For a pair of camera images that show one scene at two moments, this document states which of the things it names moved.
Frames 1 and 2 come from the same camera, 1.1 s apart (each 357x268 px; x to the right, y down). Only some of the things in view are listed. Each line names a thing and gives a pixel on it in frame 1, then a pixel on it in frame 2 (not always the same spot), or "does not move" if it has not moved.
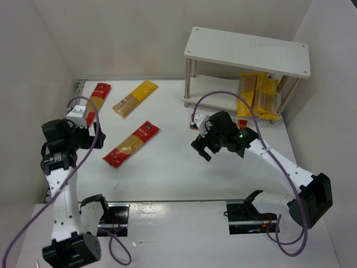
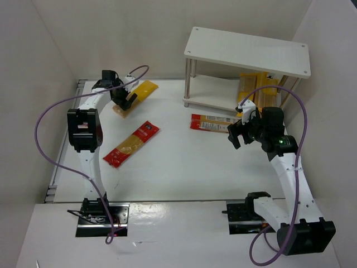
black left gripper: [95, 137] -> [122, 99]
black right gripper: [203, 142] -> [241, 131]
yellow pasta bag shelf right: [265, 102] does not move
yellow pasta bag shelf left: [247, 86] does not move
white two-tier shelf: [245, 51] does not move
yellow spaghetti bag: [124, 107] does not move
